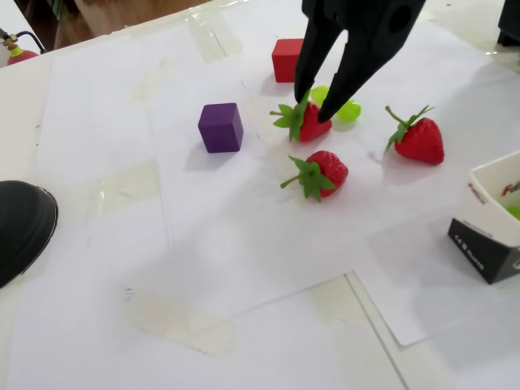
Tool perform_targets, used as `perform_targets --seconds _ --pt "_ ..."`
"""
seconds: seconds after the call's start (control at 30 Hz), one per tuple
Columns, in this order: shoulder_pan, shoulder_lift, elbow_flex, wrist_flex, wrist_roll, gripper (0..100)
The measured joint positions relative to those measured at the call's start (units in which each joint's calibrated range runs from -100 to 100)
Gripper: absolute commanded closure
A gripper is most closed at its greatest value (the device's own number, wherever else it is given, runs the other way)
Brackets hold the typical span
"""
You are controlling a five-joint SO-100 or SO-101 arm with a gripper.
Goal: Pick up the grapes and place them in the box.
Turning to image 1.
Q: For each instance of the white and black cardboard box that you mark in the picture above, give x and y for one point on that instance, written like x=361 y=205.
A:
x=483 y=252

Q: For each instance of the beige tape strip with pen marks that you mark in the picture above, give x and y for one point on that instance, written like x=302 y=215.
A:
x=178 y=325

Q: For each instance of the red plastic strawberry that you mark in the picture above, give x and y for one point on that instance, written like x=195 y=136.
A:
x=331 y=168
x=420 y=140
x=313 y=126

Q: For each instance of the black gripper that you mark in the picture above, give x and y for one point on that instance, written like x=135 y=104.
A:
x=367 y=30

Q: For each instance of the black round ribbed object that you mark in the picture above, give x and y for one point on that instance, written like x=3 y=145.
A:
x=22 y=227

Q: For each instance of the red fire extinguisher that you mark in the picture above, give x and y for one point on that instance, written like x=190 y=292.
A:
x=20 y=57

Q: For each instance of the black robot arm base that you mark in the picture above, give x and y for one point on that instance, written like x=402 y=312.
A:
x=510 y=20

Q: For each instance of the purple wooden cube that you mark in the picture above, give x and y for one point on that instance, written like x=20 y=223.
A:
x=219 y=128

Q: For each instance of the beige masking tape strip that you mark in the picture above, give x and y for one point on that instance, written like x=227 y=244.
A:
x=118 y=187
x=215 y=36
x=337 y=300

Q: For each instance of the red wooden cube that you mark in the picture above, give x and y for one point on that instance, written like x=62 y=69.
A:
x=284 y=61

